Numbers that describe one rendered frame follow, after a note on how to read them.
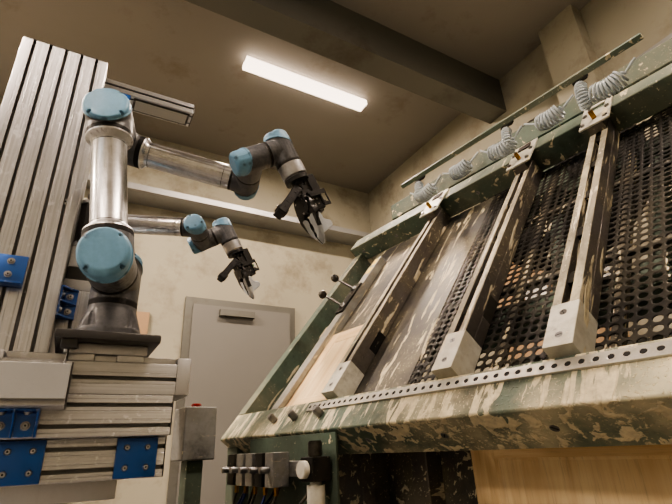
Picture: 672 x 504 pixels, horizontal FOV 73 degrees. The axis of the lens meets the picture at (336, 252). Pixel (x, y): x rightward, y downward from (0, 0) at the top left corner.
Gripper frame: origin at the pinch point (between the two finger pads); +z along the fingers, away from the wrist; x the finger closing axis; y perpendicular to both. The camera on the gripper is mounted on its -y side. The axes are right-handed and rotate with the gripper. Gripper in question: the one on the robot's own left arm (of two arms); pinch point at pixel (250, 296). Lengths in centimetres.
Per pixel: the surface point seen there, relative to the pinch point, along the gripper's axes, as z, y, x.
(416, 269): 21, 52, -39
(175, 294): -68, 45, 263
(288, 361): 30.9, 10.6, 17.6
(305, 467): 55, -30, -54
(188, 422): 33, -40, 4
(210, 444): 44, -36, 6
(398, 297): 27, 35, -41
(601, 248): 38, 37, -115
